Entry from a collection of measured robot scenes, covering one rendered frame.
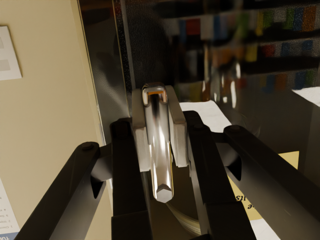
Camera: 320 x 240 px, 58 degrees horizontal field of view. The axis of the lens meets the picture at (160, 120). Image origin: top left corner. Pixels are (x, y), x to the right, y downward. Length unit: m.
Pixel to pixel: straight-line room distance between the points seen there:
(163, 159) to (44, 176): 0.66
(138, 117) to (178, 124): 0.03
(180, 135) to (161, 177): 0.06
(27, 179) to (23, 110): 0.20
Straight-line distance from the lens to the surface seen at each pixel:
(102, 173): 0.16
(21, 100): 0.75
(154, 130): 0.19
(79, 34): 0.24
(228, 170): 0.16
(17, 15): 0.71
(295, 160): 0.30
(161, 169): 0.21
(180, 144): 0.17
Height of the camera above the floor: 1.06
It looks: 24 degrees up
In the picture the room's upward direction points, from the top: 174 degrees clockwise
